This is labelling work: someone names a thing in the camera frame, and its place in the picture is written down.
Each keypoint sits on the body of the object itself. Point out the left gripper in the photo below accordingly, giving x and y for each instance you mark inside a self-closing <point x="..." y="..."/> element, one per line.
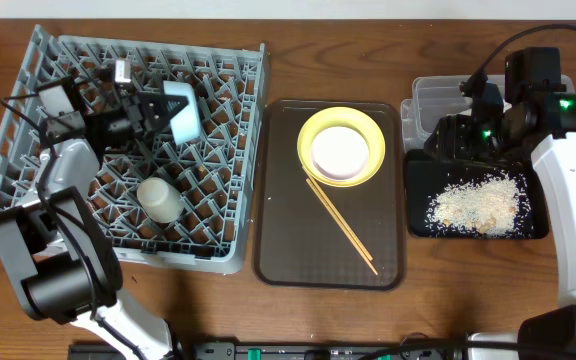
<point x="135" y="114"/>

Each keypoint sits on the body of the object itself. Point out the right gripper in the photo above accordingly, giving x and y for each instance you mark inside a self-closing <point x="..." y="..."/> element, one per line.
<point x="453" y="133"/>

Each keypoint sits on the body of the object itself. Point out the light blue bowl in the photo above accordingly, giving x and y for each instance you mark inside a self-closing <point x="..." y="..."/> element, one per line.
<point x="186" y="124"/>

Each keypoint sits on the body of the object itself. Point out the rice food waste pile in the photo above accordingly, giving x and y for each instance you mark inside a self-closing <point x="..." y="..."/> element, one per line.
<point x="494" y="205"/>

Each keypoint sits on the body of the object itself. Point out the white cup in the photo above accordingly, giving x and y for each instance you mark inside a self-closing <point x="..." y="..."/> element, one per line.
<point x="160" y="200"/>

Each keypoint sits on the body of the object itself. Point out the white bowl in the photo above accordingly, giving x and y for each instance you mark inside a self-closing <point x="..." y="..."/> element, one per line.
<point x="339" y="153"/>

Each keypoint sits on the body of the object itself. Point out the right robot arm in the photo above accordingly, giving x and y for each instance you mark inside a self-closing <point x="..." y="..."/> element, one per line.
<point x="532" y="117"/>

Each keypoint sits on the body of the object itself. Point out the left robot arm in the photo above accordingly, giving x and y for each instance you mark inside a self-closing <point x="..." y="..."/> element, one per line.
<point x="60" y="264"/>

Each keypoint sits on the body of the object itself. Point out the clear plastic bin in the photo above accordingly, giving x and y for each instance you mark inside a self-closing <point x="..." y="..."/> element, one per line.
<point x="433" y="98"/>

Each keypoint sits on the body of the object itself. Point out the black tray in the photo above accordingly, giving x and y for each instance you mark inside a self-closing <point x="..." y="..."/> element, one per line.
<point x="425" y="177"/>

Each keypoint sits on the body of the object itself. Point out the grey plastic dish rack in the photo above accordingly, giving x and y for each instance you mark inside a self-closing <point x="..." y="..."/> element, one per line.
<point x="214" y="174"/>

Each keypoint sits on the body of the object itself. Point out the yellow plate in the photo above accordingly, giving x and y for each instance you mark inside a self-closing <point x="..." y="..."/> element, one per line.
<point x="346" y="117"/>

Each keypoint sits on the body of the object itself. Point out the upper wooden chopstick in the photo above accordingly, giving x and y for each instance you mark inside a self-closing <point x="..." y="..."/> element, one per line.
<point x="338" y="218"/>

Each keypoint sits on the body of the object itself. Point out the brown serving tray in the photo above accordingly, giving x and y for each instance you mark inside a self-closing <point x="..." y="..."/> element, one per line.
<point x="297" y="241"/>

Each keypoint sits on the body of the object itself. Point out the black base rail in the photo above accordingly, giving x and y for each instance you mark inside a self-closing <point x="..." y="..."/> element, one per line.
<point x="230" y="351"/>

